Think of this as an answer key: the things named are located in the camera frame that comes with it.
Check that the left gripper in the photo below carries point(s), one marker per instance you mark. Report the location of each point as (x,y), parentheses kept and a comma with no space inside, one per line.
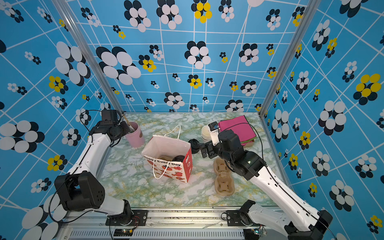
(125,129)

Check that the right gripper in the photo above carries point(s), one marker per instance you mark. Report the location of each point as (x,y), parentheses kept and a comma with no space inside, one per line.
(211,147)

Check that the black cup lid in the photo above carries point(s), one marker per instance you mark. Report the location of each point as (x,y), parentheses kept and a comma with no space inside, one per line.
(178,159)

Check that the red white paper bag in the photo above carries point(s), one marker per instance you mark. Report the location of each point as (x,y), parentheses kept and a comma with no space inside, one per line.
(163,145)

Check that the single cardboard cup carrier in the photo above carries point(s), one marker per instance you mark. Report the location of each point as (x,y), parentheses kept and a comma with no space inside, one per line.
(166,158)

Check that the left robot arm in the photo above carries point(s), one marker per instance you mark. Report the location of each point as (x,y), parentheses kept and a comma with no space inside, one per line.
(79,190)

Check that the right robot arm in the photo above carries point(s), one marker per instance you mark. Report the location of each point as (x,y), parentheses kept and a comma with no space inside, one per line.
(298,220)

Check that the cardboard napkin box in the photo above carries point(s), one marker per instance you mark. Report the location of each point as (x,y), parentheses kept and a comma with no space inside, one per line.
(248,143)

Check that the pink napkin stack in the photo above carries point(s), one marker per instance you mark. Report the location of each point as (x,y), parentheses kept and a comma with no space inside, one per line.
(241,127)

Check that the stack of white paper cups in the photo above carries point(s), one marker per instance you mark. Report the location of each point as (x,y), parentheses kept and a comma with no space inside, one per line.
(205,133)

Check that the pink utensil cup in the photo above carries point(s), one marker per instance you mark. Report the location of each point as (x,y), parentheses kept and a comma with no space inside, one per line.
(135,139)

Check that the stack of black lids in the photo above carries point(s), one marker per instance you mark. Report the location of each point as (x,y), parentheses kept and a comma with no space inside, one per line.
(195,146)

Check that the stack of cardboard cup carriers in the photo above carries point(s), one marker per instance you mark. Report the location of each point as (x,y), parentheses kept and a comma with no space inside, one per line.
(224,183)

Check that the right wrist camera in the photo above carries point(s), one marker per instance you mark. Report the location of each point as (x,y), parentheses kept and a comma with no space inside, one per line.
(214,132)

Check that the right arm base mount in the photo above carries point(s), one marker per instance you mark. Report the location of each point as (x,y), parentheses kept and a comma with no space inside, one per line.
(235,218)

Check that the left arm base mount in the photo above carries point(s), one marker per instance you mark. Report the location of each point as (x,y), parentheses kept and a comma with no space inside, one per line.
(133,219)

